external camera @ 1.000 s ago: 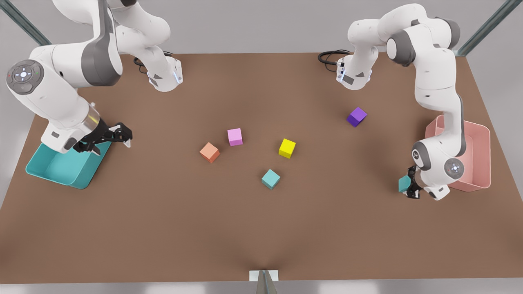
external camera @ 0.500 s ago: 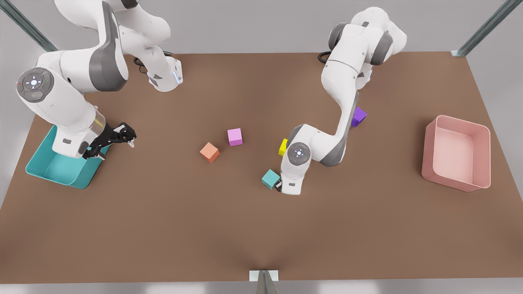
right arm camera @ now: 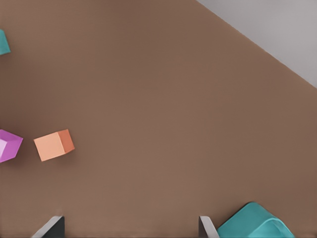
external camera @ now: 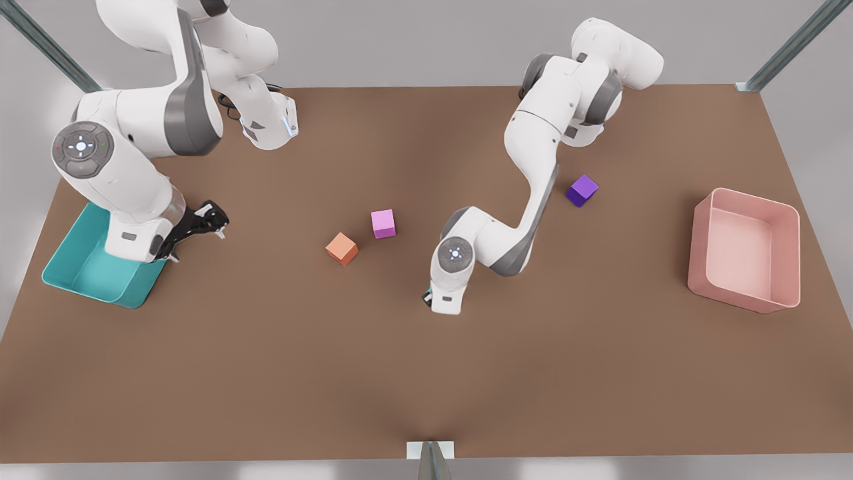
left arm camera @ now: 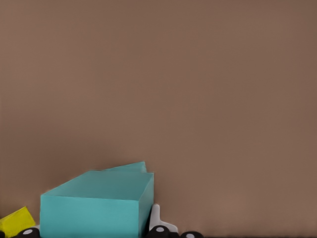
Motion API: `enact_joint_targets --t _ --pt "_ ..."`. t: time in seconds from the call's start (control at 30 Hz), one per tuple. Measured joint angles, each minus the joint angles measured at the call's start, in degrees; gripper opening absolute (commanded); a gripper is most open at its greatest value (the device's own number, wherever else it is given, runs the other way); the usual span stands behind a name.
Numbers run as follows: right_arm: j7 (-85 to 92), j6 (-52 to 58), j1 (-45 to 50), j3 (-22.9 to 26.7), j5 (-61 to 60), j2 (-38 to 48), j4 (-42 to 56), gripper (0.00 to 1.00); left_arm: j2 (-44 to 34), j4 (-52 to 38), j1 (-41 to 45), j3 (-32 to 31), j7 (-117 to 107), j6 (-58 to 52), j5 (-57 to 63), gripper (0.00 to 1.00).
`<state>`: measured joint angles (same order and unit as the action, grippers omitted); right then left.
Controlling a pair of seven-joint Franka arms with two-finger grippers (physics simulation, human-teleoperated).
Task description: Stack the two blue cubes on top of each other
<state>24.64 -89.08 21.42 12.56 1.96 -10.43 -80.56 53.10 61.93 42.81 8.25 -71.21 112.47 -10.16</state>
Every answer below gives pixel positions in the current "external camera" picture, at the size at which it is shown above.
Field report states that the teal plastic bin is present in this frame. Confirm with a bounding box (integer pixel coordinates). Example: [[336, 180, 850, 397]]
[[41, 202, 168, 309]]

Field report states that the black cable loop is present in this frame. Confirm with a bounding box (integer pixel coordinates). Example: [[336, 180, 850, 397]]
[[218, 83, 285, 125]]

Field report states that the pink plastic bin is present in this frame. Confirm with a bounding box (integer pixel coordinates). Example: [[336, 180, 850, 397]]
[[687, 187, 801, 314]]

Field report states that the purple cube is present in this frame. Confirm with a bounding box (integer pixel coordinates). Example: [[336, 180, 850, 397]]
[[566, 175, 599, 208]]

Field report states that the silver frame post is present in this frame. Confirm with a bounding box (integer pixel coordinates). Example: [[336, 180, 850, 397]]
[[0, 0, 103, 93], [407, 440, 456, 480], [734, 0, 853, 93]]

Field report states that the orange cube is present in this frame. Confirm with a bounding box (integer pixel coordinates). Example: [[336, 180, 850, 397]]
[[325, 232, 359, 267]]

